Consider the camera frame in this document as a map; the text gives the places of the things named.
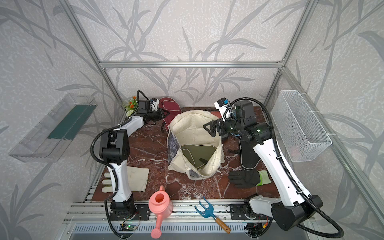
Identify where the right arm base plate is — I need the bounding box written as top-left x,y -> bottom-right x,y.
226,203 -> 270,221

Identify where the black and green glove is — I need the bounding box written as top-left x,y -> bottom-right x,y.
228,169 -> 272,189

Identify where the maroon paddle case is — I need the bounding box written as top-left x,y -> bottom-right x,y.
159,97 -> 182,133

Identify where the pink watering can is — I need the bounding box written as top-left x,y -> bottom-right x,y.
149,186 -> 174,239

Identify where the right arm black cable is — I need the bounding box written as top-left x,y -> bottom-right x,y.
229,96 -> 345,239

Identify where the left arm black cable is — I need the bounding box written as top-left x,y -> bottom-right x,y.
89,89 -> 151,239

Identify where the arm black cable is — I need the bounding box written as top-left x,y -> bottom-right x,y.
89,89 -> 151,239
229,96 -> 345,239

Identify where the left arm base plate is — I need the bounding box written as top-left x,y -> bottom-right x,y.
109,204 -> 151,221

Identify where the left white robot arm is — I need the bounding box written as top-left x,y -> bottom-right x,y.
99,110 -> 164,217

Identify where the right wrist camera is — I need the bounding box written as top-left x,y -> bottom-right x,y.
213,97 -> 258,127

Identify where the olive green paddle case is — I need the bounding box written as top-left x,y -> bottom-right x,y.
181,145 -> 217,170

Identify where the blue hand rake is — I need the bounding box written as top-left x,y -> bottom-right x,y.
195,196 -> 231,234

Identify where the beige canvas bag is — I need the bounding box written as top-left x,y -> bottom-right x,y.
167,110 -> 224,181

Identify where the green artificial plant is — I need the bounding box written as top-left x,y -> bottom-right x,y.
123,96 -> 138,117

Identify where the clear plastic wall shelf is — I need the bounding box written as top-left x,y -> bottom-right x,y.
9,94 -> 97,163

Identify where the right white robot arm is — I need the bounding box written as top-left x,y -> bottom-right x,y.
204,119 -> 323,231

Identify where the beige work glove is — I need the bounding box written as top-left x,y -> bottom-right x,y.
102,167 -> 150,193

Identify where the white wire mesh basket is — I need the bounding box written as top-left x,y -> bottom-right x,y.
271,90 -> 332,162

